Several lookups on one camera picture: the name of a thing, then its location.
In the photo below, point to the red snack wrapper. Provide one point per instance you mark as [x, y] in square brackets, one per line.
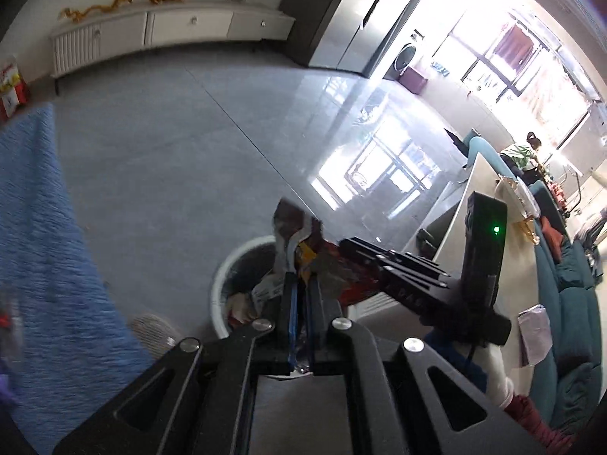
[353, 284]

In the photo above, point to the red and white gift bag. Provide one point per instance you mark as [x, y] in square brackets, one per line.
[12, 90]

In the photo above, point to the teal sofa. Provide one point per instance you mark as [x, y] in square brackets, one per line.
[574, 303]

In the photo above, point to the blue shaggy rug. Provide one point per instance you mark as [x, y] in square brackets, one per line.
[47, 246]

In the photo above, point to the white paper sheet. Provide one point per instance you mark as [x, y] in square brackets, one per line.
[535, 334]

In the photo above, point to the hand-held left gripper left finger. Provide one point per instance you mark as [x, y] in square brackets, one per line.
[292, 303]

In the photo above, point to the brown and white snack wrapper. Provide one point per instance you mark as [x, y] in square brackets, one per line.
[287, 220]

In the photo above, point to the white round trash bin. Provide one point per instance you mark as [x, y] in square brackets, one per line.
[222, 284]

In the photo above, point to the silver refrigerator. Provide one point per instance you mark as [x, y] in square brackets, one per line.
[365, 14]

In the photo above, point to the red cushion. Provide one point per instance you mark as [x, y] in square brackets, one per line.
[552, 239]

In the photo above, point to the hanging maroon garment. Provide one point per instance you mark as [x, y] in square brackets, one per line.
[514, 43]

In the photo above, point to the gold dragon figurine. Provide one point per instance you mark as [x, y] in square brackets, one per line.
[102, 8]

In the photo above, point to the person's red trousers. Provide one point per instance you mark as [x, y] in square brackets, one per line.
[536, 424]

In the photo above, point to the purple box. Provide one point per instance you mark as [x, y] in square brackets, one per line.
[413, 80]

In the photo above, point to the beige table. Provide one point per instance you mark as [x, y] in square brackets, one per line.
[517, 284]

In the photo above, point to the clear glass tray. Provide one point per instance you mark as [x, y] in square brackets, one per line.
[524, 204]

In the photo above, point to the white tv cabinet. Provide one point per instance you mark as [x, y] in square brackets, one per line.
[189, 23]

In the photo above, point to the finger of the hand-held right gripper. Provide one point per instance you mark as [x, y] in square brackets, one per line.
[412, 276]
[379, 250]

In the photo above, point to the grey slipper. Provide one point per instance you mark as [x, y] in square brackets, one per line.
[151, 334]

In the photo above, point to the white washing machine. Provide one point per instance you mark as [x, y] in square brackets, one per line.
[403, 59]

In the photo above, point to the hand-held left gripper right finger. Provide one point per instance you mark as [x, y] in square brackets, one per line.
[317, 313]

